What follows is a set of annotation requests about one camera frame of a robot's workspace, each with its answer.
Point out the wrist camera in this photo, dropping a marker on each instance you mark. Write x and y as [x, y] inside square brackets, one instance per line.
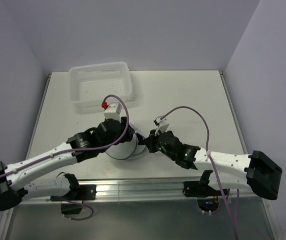
[162, 125]
[112, 111]

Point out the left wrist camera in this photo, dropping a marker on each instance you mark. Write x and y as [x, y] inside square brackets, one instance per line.
[112, 111]

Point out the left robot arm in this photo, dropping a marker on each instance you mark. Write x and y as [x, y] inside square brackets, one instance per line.
[18, 181]

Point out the white plastic basket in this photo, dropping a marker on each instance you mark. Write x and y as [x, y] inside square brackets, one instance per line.
[88, 85]

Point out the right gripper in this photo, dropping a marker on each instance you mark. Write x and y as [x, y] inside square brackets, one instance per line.
[151, 140]

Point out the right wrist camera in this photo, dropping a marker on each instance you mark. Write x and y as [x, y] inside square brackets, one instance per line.
[162, 125]

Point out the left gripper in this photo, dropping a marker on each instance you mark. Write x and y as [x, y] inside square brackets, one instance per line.
[127, 135]

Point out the white mesh laundry bag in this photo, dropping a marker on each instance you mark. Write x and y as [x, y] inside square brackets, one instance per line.
[128, 150]

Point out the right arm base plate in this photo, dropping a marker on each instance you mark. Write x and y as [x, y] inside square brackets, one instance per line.
[199, 190]

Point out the aluminium rail frame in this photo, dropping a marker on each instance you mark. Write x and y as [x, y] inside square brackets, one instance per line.
[142, 198]

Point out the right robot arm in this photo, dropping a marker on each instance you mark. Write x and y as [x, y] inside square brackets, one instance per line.
[255, 171]

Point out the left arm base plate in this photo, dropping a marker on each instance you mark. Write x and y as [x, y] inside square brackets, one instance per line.
[85, 192]

